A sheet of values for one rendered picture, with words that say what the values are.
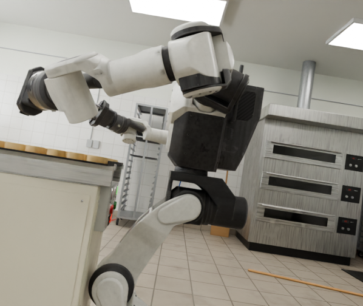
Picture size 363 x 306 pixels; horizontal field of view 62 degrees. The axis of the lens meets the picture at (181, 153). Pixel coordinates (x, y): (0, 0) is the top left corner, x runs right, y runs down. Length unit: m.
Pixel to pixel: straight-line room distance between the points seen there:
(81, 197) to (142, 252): 0.28
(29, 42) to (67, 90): 5.55
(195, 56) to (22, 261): 0.72
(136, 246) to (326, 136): 3.95
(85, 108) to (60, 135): 4.93
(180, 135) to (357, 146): 4.10
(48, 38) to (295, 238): 5.14
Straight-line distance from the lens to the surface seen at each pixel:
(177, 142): 0.97
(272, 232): 4.45
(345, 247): 4.89
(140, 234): 1.02
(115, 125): 1.39
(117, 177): 1.19
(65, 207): 0.92
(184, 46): 0.57
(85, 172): 0.92
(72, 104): 0.64
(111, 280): 1.02
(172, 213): 0.98
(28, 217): 0.96
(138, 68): 0.57
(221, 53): 0.64
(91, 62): 0.60
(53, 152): 0.91
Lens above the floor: 0.92
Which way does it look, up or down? 4 degrees up
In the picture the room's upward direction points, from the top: 9 degrees clockwise
